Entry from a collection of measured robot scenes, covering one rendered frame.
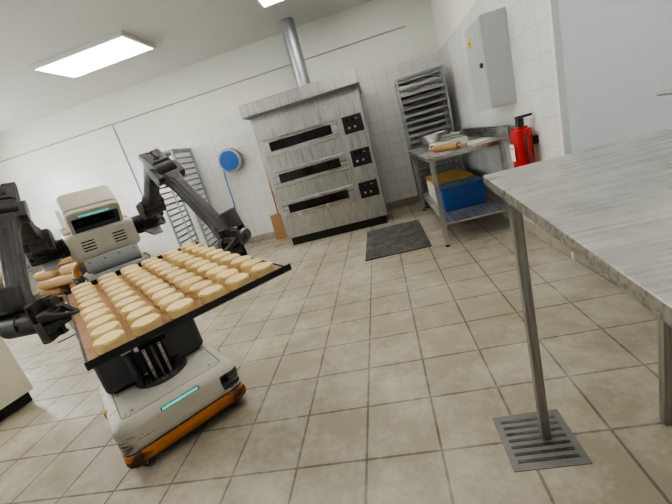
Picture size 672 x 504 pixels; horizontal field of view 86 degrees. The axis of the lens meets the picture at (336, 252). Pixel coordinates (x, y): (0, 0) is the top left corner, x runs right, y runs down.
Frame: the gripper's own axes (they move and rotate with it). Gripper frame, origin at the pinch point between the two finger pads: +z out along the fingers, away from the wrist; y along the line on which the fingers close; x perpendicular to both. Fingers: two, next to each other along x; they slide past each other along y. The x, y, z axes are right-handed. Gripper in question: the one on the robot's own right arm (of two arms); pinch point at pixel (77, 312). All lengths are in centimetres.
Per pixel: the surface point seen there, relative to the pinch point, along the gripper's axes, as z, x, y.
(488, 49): 182, 259, 58
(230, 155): -149, 522, 40
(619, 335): 172, 90, -98
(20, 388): -218, 133, -93
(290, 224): -61, 432, -77
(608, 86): 200, 142, 13
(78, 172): -437, 542, 80
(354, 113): 65, 432, 47
